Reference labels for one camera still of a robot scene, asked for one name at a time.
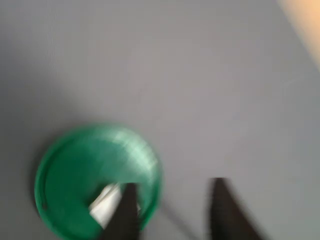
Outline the round green lid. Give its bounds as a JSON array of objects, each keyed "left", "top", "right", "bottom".
[{"left": 33, "top": 123, "right": 163, "bottom": 240}]

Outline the dark grey mat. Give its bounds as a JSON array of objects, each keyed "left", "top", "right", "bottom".
[{"left": 0, "top": 0, "right": 320, "bottom": 240}]

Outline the small white plastic terminal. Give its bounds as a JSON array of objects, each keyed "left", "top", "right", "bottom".
[{"left": 88, "top": 182, "right": 126, "bottom": 230}]

